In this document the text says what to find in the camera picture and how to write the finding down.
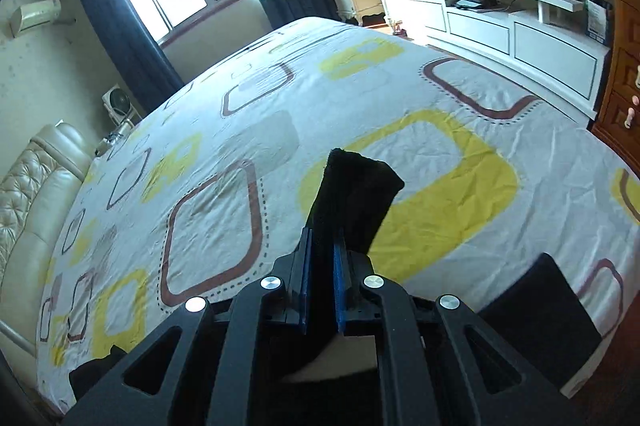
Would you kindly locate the black set-top box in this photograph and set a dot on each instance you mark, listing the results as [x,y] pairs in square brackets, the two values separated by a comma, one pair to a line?
[475,2]

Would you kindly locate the white television cabinet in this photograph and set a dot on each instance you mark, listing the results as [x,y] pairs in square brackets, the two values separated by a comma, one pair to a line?
[480,25]

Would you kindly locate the black pants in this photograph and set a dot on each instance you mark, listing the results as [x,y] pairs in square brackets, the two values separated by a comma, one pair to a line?
[350,201]

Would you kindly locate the brown wooden dresser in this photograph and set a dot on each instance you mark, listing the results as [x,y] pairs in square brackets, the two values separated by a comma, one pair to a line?
[620,70]

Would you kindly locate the wall air conditioner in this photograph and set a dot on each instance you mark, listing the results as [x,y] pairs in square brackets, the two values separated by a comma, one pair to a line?
[35,16]

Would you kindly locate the dark blue box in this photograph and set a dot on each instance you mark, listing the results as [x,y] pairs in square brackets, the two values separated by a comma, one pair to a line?
[597,20]

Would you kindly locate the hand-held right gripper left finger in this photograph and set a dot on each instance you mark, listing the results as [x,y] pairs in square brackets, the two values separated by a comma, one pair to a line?
[306,286]

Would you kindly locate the white fan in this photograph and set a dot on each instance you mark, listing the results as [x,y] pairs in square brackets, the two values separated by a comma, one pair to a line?
[116,100]

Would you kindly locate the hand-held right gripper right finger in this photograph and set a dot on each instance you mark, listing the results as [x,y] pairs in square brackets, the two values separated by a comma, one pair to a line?
[340,288]

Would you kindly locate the cream leather headboard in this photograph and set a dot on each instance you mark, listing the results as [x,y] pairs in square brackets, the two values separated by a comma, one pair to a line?
[30,206]

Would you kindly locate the patterned bed sheet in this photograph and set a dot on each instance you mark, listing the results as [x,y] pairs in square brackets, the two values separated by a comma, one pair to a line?
[350,105]

